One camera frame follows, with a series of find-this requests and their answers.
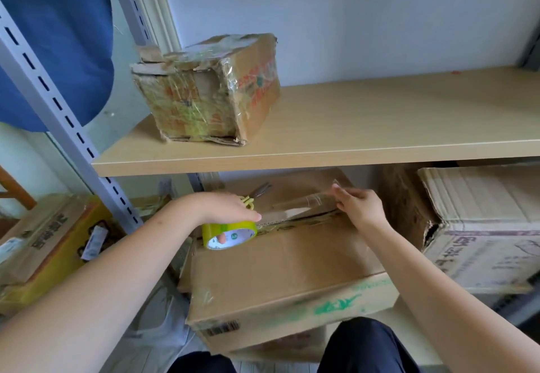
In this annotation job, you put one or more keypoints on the person's left hand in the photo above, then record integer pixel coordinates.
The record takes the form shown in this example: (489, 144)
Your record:
(219, 208)

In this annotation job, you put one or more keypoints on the person's right hand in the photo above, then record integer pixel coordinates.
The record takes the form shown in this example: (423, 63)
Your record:
(365, 208)

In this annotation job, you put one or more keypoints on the person's right thumb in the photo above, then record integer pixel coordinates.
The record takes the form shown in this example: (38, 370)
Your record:
(344, 206)

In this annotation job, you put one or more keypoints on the person's left thumb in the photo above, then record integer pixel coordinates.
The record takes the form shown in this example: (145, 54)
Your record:
(220, 239)

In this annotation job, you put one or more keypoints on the yellow-green packing tape roll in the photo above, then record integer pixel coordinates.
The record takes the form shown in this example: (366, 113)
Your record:
(236, 235)

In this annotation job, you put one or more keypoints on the clear tape strip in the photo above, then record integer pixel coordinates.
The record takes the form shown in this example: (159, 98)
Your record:
(310, 203)

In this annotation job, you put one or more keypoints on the person's left forearm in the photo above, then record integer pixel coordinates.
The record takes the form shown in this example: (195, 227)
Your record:
(109, 275)

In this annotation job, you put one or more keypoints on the person's right forearm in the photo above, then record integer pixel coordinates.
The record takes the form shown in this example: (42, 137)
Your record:
(443, 296)

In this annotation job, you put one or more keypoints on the large brown cardboard box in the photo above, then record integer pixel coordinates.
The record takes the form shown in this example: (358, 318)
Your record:
(287, 271)

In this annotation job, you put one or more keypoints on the light wooden shelf board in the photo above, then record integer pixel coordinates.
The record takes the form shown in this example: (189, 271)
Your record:
(358, 123)

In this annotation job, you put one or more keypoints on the white plastic bag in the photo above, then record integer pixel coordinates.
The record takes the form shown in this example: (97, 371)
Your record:
(156, 326)

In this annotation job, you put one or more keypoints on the torn printed cardboard box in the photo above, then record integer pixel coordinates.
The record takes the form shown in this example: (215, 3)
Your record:
(485, 225)

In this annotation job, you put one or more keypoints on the person's dark trousers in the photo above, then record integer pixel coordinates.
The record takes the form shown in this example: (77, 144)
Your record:
(363, 347)

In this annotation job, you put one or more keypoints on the battered taped cardboard box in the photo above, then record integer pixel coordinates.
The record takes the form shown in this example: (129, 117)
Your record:
(211, 89)

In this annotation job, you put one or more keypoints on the yellow printed cardboard box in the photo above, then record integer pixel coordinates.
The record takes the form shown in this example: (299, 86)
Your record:
(59, 267)

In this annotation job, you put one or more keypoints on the flat brown cardboard box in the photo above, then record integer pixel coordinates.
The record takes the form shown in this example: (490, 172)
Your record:
(38, 233)

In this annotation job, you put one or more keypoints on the brown wooden chair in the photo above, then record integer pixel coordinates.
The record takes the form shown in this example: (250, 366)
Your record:
(14, 193)

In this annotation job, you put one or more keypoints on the blue hanging cloth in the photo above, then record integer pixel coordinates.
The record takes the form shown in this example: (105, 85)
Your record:
(55, 35)

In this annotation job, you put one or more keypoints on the white door frame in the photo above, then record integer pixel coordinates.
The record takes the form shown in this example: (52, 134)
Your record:
(154, 1)

